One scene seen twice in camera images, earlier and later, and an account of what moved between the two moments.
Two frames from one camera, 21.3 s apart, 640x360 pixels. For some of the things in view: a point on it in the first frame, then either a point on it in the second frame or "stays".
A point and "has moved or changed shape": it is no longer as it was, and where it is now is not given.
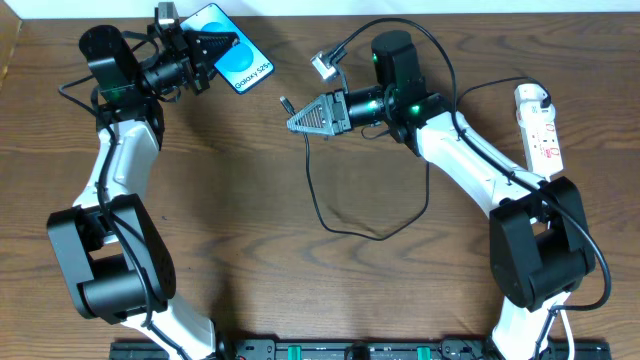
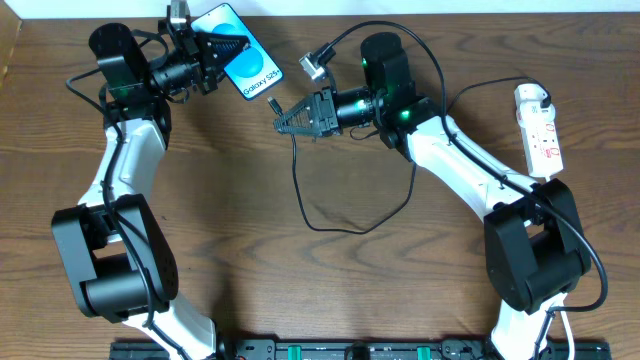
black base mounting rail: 371,349 stays
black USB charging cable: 463,94 to 413,172
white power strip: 541,139 stays
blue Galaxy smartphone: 244,65 has moved or changed shape
